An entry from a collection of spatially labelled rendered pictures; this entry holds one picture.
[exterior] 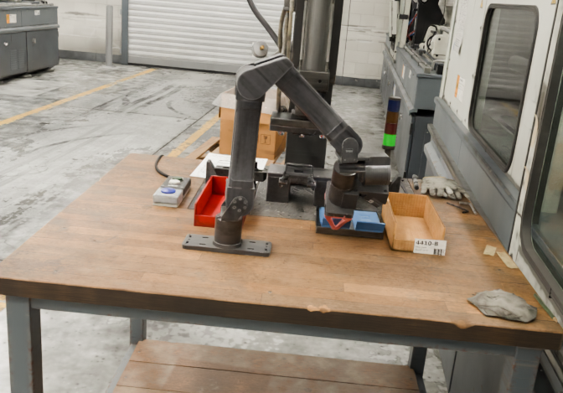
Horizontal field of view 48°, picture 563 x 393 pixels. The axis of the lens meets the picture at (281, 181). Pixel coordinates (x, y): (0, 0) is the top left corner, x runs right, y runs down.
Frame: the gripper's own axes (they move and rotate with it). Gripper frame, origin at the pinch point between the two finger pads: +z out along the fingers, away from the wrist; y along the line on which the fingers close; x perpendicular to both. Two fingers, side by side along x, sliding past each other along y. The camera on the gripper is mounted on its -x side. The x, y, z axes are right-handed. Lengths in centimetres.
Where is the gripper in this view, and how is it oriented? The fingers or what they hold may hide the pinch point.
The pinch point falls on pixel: (335, 221)
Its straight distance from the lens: 155.7
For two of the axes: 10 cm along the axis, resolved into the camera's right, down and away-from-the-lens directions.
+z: -0.6, 6.8, 7.3
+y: 0.7, -7.2, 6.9
